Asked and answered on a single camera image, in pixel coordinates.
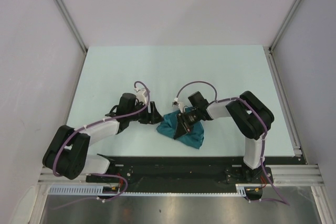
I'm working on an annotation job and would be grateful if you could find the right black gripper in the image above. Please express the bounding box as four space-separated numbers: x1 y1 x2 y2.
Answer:
174 108 201 140

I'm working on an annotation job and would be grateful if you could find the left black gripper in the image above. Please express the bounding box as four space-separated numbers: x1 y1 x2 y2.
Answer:
128 101 164 124

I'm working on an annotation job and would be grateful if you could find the teal cloth napkin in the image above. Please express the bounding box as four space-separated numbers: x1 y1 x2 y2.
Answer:
156 110 204 149

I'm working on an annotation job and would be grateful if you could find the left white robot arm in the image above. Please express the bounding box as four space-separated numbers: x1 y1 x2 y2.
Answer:
42 92 163 182

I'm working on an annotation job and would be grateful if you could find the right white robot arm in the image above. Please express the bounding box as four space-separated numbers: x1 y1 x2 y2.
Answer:
173 91 275 183

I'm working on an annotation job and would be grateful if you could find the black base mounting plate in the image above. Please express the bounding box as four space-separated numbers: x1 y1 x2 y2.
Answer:
53 155 275 193

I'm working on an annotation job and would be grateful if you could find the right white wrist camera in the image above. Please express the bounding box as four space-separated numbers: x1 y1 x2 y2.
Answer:
172 97 185 112

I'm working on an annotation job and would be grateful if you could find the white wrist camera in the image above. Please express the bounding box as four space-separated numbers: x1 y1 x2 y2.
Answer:
172 97 185 112
134 88 149 104

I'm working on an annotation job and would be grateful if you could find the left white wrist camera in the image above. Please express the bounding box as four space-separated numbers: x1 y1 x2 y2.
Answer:
134 88 149 104

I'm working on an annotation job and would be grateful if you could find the white slotted cable duct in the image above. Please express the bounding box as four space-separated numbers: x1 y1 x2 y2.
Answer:
48 184 263 198

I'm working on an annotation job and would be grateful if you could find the aluminium front rail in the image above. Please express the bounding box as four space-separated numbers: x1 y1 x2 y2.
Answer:
38 165 324 186

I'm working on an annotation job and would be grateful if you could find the right aluminium frame post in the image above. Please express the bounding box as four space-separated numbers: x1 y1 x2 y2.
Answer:
269 0 318 51

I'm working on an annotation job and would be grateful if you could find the aluminium frame post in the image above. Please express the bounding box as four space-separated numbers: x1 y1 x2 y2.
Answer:
39 0 88 53
269 0 318 51

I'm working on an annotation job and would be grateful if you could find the left aluminium frame post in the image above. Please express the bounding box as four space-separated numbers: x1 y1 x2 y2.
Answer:
39 0 88 53

